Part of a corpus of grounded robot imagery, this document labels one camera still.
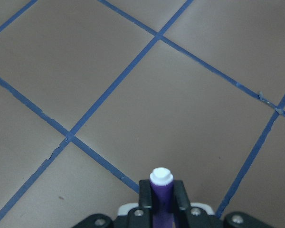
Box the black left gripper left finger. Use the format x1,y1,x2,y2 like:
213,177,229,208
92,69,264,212
127,180,153,228

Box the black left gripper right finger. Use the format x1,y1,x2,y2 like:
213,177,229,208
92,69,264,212
172,180,210,228

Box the purple marker pen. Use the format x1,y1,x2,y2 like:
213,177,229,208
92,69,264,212
150,167,173,228

